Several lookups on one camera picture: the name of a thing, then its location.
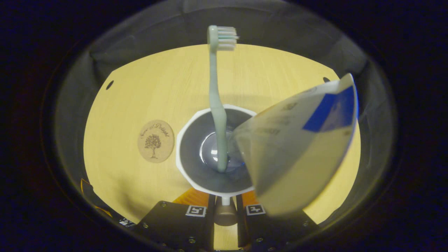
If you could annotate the round wooden coaster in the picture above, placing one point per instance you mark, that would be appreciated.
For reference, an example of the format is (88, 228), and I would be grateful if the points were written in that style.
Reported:
(155, 140)

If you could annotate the white toothpaste tube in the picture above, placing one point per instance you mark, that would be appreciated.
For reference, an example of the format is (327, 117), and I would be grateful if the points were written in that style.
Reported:
(297, 157)

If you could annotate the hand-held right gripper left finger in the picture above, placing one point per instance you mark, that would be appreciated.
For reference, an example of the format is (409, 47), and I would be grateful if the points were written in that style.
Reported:
(175, 227)

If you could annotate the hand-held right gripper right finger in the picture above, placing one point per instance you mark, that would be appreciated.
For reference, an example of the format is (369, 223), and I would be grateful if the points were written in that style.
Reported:
(273, 231)

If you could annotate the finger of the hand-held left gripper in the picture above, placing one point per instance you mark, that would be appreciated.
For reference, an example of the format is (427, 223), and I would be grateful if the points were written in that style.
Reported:
(92, 197)

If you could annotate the pale green toothbrush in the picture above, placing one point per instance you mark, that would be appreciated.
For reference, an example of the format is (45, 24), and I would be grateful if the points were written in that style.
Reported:
(214, 87)

